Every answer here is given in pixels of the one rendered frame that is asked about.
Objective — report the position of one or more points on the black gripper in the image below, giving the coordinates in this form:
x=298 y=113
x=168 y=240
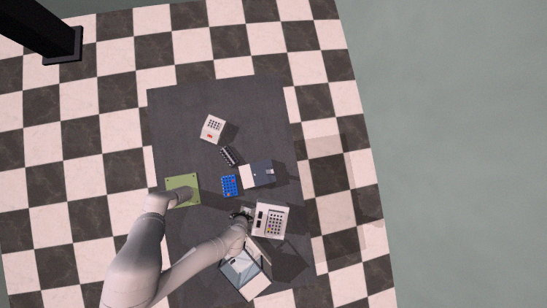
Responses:
x=232 y=216

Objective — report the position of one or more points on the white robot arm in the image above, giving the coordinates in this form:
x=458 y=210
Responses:
x=134 y=278

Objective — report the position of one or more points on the blue tube rack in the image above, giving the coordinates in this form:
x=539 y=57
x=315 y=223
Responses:
x=227 y=187

